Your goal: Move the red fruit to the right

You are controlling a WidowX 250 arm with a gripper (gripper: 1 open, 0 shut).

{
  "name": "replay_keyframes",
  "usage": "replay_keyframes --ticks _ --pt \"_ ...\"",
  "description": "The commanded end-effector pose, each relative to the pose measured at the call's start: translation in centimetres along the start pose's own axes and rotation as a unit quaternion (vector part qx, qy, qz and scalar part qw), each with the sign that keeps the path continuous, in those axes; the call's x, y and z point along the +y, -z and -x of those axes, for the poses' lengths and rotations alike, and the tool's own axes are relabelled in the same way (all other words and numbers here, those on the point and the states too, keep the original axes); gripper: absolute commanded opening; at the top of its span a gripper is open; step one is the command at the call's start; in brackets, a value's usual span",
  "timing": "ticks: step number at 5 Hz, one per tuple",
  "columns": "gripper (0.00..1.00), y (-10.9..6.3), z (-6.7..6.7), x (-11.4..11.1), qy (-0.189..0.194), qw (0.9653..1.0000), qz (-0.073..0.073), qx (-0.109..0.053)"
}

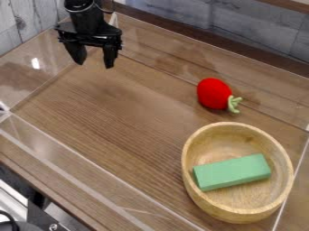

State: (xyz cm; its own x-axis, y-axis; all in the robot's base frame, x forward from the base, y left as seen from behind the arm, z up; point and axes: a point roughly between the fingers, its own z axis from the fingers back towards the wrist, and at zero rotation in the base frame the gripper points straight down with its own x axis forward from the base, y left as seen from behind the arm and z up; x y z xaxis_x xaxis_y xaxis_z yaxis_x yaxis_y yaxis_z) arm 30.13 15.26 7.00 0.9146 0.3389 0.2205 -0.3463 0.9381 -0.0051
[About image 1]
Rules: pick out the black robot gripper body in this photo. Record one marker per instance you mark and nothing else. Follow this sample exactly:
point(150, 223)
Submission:
point(105, 35)

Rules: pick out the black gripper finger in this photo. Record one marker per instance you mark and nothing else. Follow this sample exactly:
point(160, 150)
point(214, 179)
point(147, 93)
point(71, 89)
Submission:
point(76, 51)
point(109, 51)

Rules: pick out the red knitted strawberry toy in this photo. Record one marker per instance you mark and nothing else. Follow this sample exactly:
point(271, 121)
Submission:
point(215, 96)

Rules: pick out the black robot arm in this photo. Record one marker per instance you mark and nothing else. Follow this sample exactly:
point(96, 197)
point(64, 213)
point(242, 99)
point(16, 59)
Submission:
point(88, 30)

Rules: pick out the green rectangular block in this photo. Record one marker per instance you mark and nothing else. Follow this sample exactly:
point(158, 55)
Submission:
point(231, 172)

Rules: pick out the wooden bowl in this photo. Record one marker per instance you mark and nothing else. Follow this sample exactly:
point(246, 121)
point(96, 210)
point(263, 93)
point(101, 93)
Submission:
point(249, 202)

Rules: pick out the clear acrylic tray enclosure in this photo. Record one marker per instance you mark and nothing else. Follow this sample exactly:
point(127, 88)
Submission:
point(92, 135)

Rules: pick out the black metal bracket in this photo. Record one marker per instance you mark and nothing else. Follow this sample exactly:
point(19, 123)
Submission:
point(39, 218)

